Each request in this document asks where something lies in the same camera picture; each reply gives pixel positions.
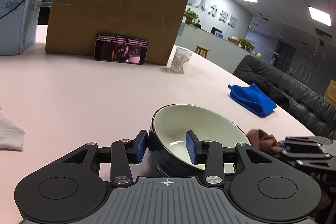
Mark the brown cleaning cloth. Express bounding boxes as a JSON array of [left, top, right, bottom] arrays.
[[246, 129, 282, 155]]

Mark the clear cotton swab container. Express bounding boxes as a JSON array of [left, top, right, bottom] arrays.
[[170, 47, 193, 74]]

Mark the large brown cardboard box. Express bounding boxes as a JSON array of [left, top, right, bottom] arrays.
[[45, 0, 188, 65]]

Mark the blue folded cloth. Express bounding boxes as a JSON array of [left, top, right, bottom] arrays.
[[228, 84, 277, 118]]

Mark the light blue cardboard box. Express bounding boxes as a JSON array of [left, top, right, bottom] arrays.
[[1, 0, 42, 56]]

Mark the smartphone playing video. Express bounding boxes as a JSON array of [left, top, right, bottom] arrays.
[[93, 34, 148, 65]]

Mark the dark blue ceramic bowl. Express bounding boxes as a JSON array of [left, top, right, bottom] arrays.
[[146, 103, 252, 178]]

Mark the wooden stool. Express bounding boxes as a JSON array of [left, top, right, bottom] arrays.
[[195, 45, 210, 59]]

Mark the black leather sofa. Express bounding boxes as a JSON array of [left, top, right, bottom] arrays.
[[234, 55, 335, 140]]

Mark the green potted plant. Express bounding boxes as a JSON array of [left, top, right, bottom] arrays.
[[183, 8, 202, 28], [238, 38, 255, 52]]

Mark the white crumpled cloth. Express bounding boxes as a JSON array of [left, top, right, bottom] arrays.
[[0, 113, 25, 151]]

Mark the computer monitor on counter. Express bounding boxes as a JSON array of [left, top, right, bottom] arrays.
[[211, 27, 223, 38]]

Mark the grey reception counter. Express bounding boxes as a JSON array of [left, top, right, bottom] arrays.
[[175, 23, 254, 73]]

